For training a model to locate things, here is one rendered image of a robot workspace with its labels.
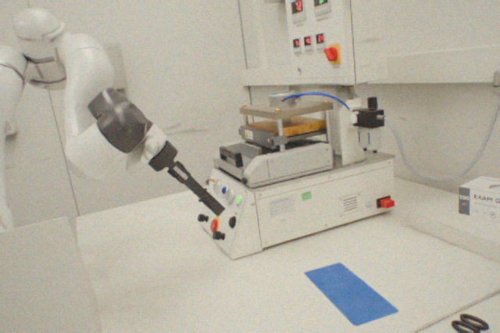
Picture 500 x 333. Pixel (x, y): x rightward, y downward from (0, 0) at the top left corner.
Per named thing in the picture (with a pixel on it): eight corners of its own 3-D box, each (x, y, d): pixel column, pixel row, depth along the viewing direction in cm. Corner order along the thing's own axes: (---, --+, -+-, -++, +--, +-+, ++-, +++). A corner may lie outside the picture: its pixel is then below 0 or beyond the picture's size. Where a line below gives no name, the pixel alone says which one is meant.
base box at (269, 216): (333, 187, 155) (330, 143, 151) (403, 215, 121) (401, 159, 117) (198, 222, 138) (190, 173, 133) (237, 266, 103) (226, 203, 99)
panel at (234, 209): (199, 222, 136) (214, 169, 134) (229, 256, 108) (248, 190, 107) (194, 221, 135) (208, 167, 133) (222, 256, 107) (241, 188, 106)
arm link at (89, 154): (119, 65, 105) (162, 140, 88) (69, 112, 108) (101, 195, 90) (87, 38, 96) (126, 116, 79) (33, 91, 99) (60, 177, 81)
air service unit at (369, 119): (358, 146, 117) (355, 94, 114) (393, 154, 104) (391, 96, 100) (343, 149, 116) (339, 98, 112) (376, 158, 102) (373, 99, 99)
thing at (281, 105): (307, 123, 142) (303, 84, 139) (362, 131, 114) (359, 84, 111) (242, 134, 134) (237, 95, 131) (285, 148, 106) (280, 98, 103)
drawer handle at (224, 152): (226, 157, 127) (224, 145, 126) (243, 166, 113) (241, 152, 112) (219, 159, 126) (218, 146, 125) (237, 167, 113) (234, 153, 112)
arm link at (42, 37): (98, 44, 118) (81, -11, 105) (116, 78, 107) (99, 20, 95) (28, 62, 111) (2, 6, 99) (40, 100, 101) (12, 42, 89)
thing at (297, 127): (294, 127, 137) (291, 98, 135) (330, 134, 117) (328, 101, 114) (247, 136, 131) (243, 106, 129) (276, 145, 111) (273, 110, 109)
